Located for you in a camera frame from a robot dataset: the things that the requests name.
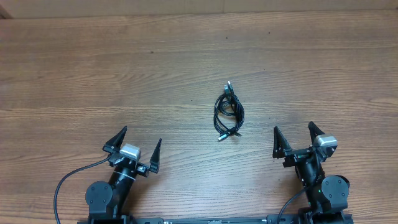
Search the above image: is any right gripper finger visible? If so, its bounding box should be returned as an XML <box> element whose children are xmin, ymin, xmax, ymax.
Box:
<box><xmin>272</xmin><ymin>126</ymin><xmax>292</xmax><ymax>159</ymax></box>
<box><xmin>308</xmin><ymin>121</ymin><xmax>325</xmax><ymax>145</ymax></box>

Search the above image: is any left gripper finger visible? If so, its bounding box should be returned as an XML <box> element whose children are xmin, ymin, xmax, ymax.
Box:
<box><xmin>103</xmin><ymin>126</ymin><xmax>127</xmax><ymax>153</ymax></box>
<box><xmin>149</xmin><ymin>138</ymin><xmax>162</xmax><ymax>174</ymax></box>

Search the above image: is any thick black USB cable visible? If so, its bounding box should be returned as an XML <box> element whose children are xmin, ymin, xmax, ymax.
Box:
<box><xmin>213</xmin><ymin>80</ymin><xmax>246</xmax><ymax>141</ymax></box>

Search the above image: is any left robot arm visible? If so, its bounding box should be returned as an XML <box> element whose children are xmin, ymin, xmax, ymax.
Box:
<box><xmin>85</xmin><ymin>126</ymin><xmax>162</xmax><ymax>223</ymax></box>

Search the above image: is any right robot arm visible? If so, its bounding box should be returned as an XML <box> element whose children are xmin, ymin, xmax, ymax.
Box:
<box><xmin>272</xmin><ymin>121</ymin><xmax>353</xmax><ymax>223</ymax></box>

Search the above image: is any cardboard backdrop panel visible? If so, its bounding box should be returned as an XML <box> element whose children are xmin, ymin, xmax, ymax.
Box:
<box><xmin>1</xmin><ymin>0</ymin><xmax>397</xmax><ymax>19</ymax></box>

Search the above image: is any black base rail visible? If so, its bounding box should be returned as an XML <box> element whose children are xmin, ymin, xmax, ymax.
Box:
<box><xmin>77</xmin><ymin>213</ymin><xmax>354</xmax><ymax>224</ymax></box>

